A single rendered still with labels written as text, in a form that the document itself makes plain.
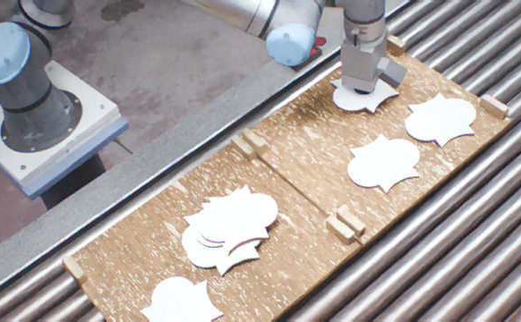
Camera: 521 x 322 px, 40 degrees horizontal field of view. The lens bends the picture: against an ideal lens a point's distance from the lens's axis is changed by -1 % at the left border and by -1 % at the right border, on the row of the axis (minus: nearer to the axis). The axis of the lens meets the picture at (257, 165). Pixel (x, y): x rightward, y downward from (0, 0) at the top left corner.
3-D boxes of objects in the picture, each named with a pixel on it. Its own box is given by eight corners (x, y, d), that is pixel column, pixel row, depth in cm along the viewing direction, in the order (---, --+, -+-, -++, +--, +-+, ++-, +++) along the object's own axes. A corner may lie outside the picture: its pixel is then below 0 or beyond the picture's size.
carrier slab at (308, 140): (238, 142, 145) (237, 137, 144) (381, 42, 159) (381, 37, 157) (362, 249, 126) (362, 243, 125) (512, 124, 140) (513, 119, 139)
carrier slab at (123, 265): (64, 266, 131) (60, 261, 129) (235, 143, 145) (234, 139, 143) (175, 405, 112) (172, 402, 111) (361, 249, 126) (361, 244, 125)
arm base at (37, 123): (-5, 129, 159) (-25, 97, 152) (46, 88, 166) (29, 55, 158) (36, 156, 152) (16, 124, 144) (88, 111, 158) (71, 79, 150)
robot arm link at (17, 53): (-14, 107, 149) (-46, 60, 139) (14, 63, 157) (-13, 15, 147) (36, 111, 146) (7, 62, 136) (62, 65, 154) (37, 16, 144)
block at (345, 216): (335, 219, 129) (334, 210, 126) (342, 213, 129) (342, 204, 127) (359, 240, 125) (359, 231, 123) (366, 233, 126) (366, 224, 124)
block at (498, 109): (477, 105, 142) (479, 97, 140) (483, 101, 142) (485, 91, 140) (502, 122, 138) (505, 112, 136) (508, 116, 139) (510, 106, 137)
